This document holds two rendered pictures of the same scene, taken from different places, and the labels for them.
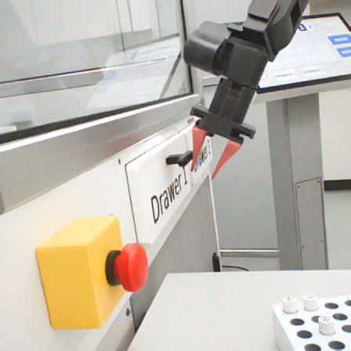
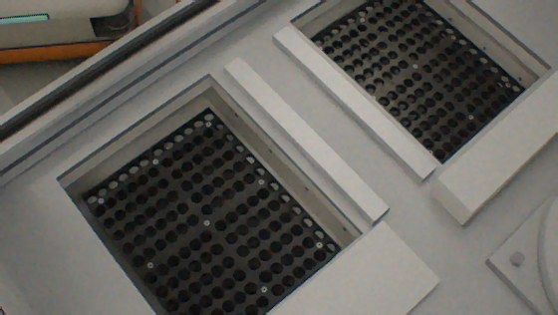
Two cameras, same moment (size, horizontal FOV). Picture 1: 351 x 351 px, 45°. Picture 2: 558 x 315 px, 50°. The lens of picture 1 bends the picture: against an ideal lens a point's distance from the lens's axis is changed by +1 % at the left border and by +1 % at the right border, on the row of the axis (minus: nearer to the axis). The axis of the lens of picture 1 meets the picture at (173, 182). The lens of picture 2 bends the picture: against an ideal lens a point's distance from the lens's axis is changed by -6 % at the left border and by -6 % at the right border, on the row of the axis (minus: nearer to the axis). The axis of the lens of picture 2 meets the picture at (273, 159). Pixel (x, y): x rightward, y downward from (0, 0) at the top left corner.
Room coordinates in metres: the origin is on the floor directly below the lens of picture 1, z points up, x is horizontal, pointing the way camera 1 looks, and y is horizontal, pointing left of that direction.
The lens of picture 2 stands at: (1.18, 0.31, 1.51)
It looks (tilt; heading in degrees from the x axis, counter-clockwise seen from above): 63 degrees down; 213
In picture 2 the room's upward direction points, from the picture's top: 2 degrees clockwise
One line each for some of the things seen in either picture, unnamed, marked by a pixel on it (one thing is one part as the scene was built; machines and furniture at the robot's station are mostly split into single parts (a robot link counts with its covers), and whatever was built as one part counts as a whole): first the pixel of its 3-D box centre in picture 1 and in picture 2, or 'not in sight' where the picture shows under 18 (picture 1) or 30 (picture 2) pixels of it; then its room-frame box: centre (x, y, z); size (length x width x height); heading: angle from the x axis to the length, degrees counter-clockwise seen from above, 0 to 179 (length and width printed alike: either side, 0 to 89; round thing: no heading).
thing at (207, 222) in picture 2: not in sight; (208, 233); (1.01, 0.13, 0.87); 0.22 x 0.18 x 0.06; 75
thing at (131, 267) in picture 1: (127, 267); not in sight; (0.33, 0.05, 0.88); 0.04 x 0.03 x 0.04; 165
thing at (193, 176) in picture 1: (197, 147); not in sight; (0.96, -0.07, 0.87); 0.29 x 0.02 x 0.11; 165
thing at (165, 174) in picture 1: (164, 179); not in sight; (0.66, 0.01, 0.87); 0.29 x 0.02 x 0.11; 165
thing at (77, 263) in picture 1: (90, 268); not in sight; (0.34, 0.08, 0.88); 0.07 x 0.05 x 0.07; 165
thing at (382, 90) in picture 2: not in sight; (410, 81); (0.71, 0.21, 0.87); 0.22 x 0.18 x 0.06; 75
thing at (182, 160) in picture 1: (179, 158); not in sight; (0.65, -0.01, 0.91); 0.07 x 0.04 x 0.01; 165
